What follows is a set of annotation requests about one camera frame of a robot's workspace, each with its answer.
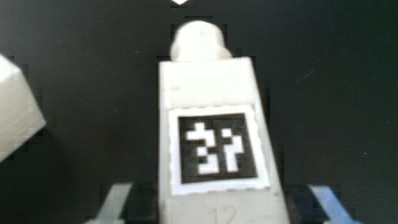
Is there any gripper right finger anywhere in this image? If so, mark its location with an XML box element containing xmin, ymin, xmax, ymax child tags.
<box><xmin>285</xmin><ymin>184</ymin><xmax>363</xmax><ymax>224</ymax></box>

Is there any white sheet with four tags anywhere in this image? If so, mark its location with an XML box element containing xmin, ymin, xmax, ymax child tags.
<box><xmin>171</xmin><ymin>0</ymin><xmax>196</xmax><ymax>6</ymax></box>

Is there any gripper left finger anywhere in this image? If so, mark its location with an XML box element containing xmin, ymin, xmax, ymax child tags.
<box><xmin>88</xmin><ymin>182</ymin><xmax>159</xmax><ymax>224</ymax></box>

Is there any white leg with tag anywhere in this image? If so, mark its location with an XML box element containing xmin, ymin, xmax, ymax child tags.
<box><xmin>159</xmin><ymin>20</ymin><xmax>290</xmax><ymax>224</ymax></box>

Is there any white square tabletop tray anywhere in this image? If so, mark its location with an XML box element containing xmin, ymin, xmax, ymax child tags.
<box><xmin>0</xmin><ymin>54</ymin><xmax>47</xmax><ymax>162</ymax></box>

